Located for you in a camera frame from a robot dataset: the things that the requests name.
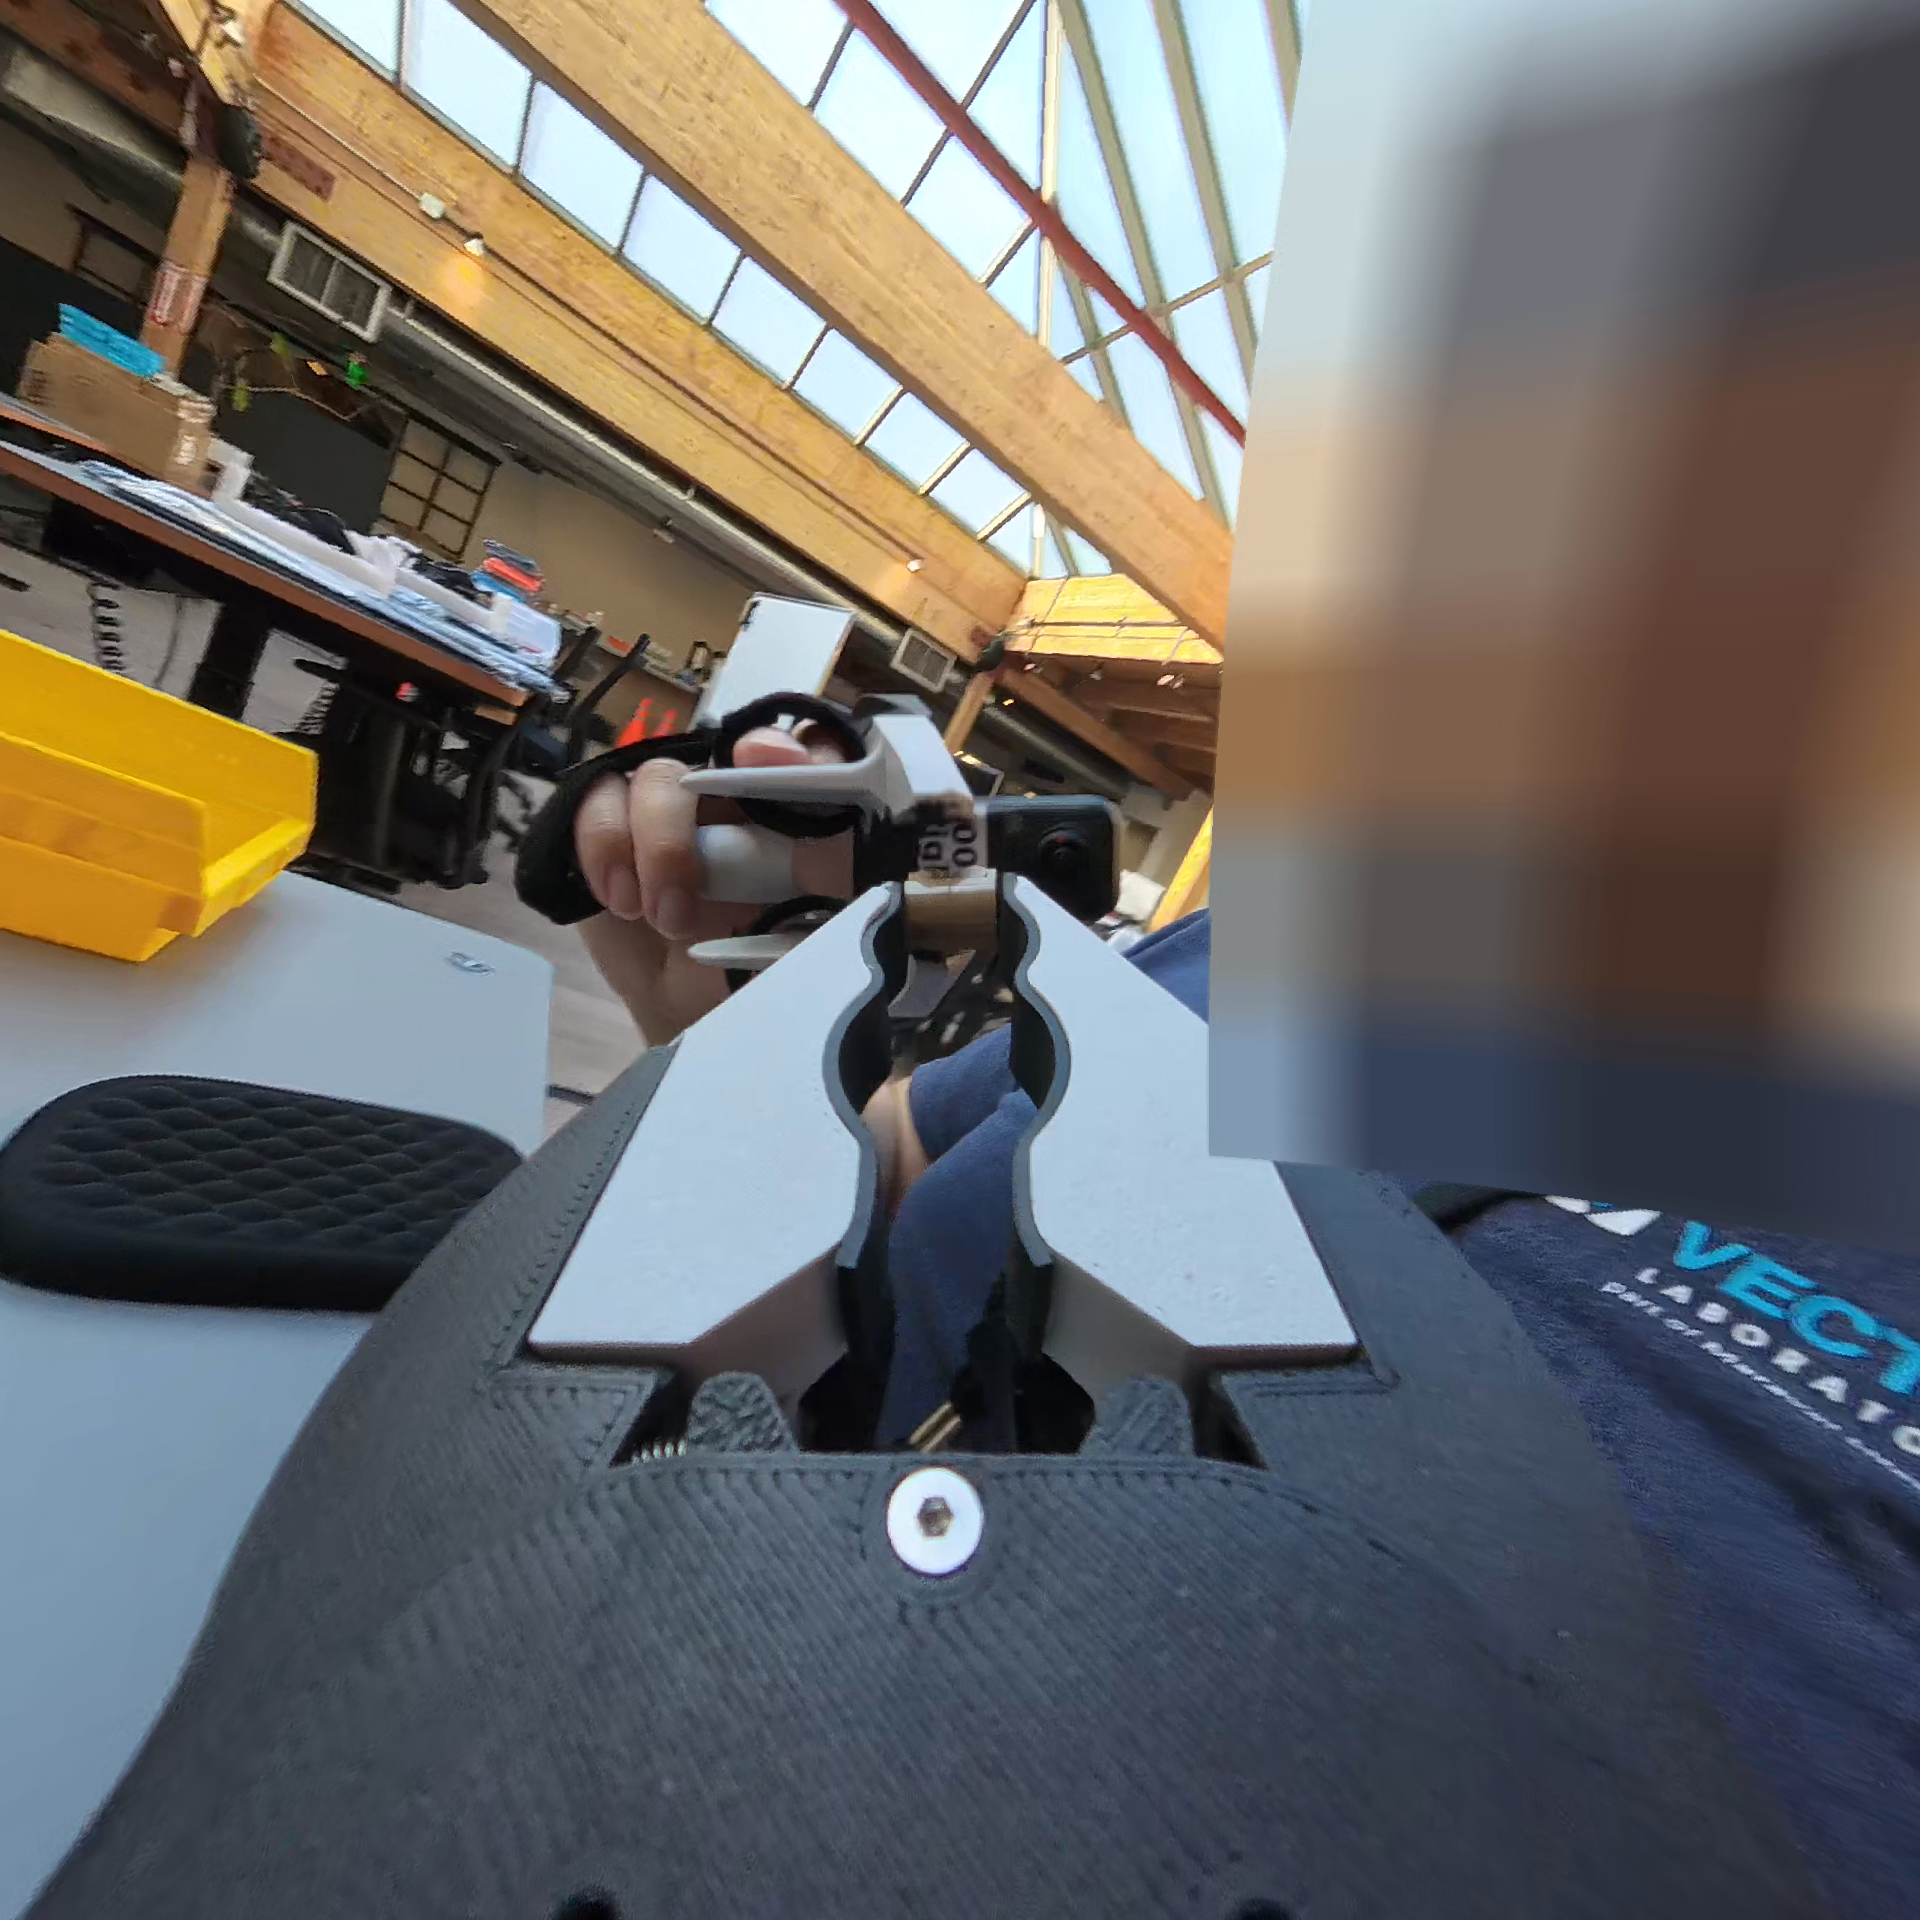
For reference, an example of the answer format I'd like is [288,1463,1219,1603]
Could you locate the black padded wrist rest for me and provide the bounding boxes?
[0,1072,522,1315]

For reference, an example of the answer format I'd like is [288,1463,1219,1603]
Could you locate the yellow plastic bin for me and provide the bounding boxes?
[0,626,320,966]

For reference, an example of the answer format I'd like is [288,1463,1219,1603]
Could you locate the black office chair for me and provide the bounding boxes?
[506,631,653,784]

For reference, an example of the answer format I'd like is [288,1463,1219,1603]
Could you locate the brown cardboard box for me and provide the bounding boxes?
[19,332,216,488]

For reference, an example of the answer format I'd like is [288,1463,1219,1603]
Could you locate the person's right forearm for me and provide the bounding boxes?
[860,1069,920,1222]

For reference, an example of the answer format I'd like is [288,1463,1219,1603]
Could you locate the white rolling board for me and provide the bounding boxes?
[696,590,860,743]

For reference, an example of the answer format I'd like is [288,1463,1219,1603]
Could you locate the person in navy shirt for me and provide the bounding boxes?
[879,907,1920,1920]

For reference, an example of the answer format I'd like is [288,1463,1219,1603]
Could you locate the person's right hand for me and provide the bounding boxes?
[574,724,860,1051]

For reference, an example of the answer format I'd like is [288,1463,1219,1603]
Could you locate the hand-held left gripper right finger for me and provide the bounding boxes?
[1003,875,1361,1406]

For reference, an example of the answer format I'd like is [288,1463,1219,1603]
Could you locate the long wooden work table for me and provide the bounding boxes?
[0,433,569,709]

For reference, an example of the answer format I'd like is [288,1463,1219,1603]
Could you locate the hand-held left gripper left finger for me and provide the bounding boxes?
[527,881,898,1406]

